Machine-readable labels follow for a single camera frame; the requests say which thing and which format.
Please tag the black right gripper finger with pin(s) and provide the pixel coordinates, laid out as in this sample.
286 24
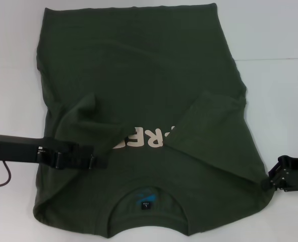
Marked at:
290 185
290 165

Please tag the dark green FREE t-shirt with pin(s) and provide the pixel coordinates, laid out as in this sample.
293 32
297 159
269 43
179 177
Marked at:
138 88

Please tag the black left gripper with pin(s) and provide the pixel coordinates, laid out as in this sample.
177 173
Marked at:
17 150

